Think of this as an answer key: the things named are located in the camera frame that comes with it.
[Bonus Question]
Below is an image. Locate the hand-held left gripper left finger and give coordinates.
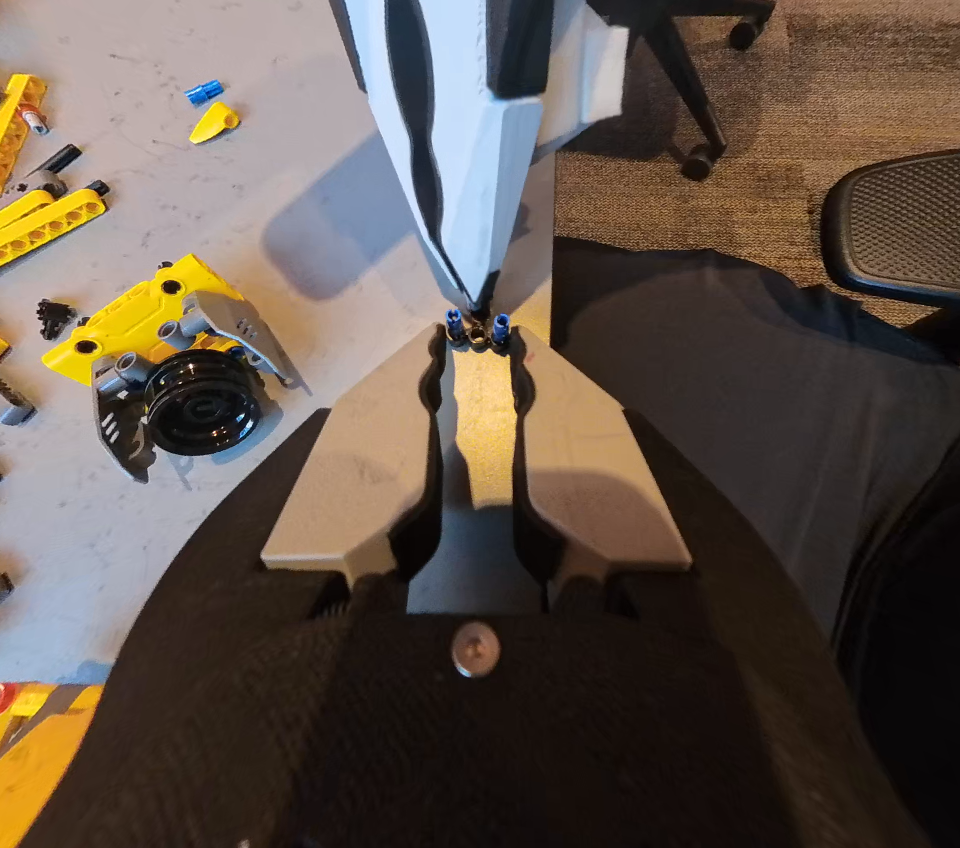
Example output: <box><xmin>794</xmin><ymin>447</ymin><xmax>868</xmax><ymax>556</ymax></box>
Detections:
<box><xmin>259</xmin><ymin>321</ymin><xmax>450</xmax><ymax>582</ymax></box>

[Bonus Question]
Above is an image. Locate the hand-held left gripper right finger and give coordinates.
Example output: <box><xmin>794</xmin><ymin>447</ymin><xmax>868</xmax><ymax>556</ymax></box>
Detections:
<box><xmin>510</xmin><ymin>325</ymin><xmax>695</xmax><ymax>582</ymax></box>

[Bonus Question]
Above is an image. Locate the yellow wedge piece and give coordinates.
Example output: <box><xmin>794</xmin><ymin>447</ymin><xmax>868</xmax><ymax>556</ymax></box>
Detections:
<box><xmin>187</xmin><ymin>101</ymin><xmax>241</xmax><ymax>146</ymax></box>

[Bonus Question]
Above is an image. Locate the yellow grey wheel assembly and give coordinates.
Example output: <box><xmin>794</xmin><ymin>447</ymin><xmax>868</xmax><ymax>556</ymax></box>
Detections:
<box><xmin>41</xmin><ymin>254</ymin><xmax>312</xmax><ymax>485</ymax></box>

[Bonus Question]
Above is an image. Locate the small black connector piece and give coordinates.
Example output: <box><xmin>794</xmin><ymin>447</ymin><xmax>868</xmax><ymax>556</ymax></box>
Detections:
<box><xmin>36</xmin><ymin>299</ymin><xmax>78</xmax><ymax>341</ymax></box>

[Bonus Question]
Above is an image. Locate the dark gear rack piece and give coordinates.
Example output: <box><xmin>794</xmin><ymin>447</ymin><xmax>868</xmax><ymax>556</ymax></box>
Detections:
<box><xmin>0</xmin><ymin>379</ymin><xmax>37</xmax><ymax>427</ymax></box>

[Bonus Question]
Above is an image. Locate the pile of yellow beams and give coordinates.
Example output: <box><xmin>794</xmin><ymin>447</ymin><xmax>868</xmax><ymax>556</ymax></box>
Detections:
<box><xmin>0</xmin><ymin>74</ymin><xmax>110</xmax><ymax>267</ymax></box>

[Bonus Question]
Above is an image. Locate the yellow toy brick car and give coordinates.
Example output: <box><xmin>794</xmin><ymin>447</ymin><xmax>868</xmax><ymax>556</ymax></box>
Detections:
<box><xmin>0</xmin><ymin>679</ymin><xmax>106</xmax><ymax>848</ymax></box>

